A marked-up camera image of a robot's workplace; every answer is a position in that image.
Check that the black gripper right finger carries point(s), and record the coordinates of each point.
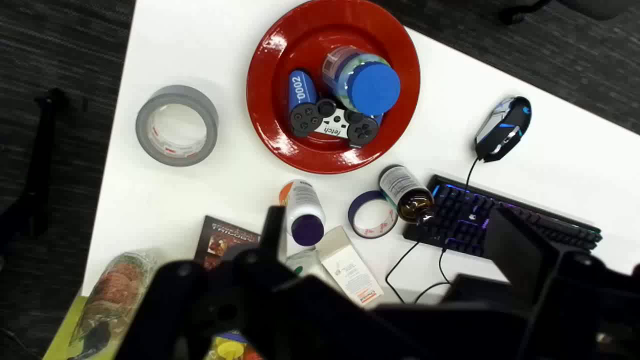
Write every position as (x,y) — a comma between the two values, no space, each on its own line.
(521,246)

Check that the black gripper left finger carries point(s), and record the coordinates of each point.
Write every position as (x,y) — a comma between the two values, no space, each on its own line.
(272,232)

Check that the clear container with blue lid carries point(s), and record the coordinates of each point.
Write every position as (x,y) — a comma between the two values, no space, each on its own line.
(373,90)

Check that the orange red plate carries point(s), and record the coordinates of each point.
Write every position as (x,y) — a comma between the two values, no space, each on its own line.
(280,133)

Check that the white bottle purple cap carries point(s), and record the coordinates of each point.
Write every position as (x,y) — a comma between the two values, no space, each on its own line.
(304,206)

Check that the black backlit keyboard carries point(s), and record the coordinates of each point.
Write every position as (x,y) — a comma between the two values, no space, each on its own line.
(460,212)

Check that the white carton box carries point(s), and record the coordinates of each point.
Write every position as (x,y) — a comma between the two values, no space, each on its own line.
(346,267)

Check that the black computer mouse blue light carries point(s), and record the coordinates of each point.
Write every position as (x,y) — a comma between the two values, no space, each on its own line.
(503,131)

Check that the black white toy game controller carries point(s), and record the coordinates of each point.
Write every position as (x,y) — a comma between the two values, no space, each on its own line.
(333,124)

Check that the brown bottle white label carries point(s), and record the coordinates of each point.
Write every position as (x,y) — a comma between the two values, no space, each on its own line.
(400,183)

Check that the small blue tube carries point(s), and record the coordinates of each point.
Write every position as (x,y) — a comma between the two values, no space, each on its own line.
(303,88)

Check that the grey duct tape roll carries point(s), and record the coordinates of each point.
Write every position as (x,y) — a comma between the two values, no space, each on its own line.
(177,92)

